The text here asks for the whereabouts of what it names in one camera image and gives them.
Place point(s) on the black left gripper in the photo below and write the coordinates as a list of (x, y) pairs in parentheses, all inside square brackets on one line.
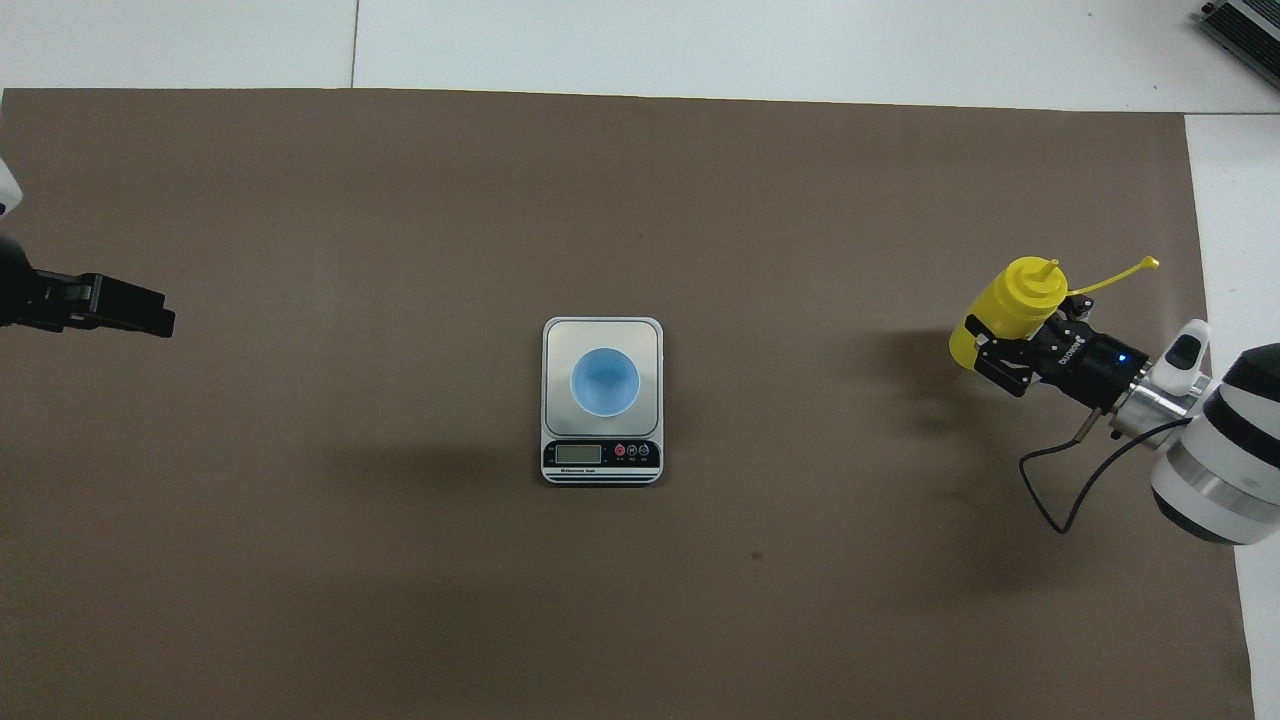
[(15, 280)]

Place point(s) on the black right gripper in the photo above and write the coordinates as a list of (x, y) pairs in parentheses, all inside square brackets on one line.
[(1090, 365)]

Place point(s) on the yellow squeeze bottle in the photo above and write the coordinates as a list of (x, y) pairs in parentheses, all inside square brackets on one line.
[(1010, 300)]

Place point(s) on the light blue plastic cup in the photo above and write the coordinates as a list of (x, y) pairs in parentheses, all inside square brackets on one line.
[(605, 382)]

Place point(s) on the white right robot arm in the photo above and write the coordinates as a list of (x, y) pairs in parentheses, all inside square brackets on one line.
[(1220, 460)]

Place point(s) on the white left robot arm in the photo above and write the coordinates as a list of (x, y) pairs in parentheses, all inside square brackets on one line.
[(8, 190)]

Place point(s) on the silver digital kitchen scale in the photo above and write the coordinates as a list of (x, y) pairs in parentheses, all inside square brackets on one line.
[(600, 455)]

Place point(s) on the grey finned metal box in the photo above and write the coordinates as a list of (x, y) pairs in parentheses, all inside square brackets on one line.
[(1245, 30)]

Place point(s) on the brown paper table mat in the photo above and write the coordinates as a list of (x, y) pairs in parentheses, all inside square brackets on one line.
[(400, 580)]

